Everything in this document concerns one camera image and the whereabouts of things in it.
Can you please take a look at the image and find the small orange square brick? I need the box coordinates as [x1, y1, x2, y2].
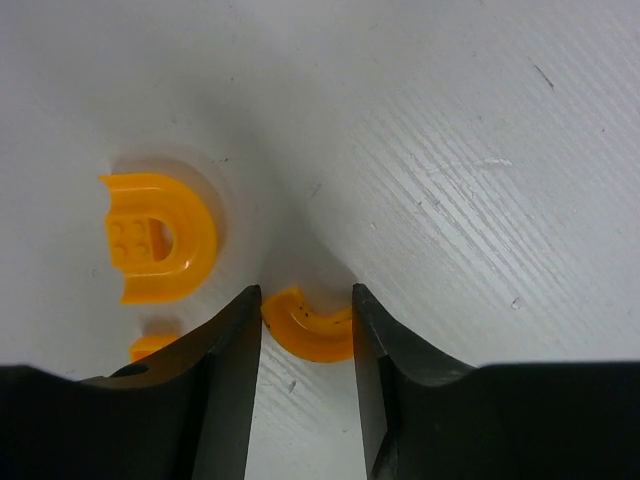
[129, 335, 179, 363]

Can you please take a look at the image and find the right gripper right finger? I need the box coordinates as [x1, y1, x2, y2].
[352, 284, 639, 479]

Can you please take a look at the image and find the orange arch brick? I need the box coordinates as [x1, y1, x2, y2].
[261, 287, 354, 363]

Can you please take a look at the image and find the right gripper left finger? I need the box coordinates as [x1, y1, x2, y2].
[1, 285, 262, 479]

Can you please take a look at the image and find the orange half round brick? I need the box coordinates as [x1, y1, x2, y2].
[100, 173, 218, 304]

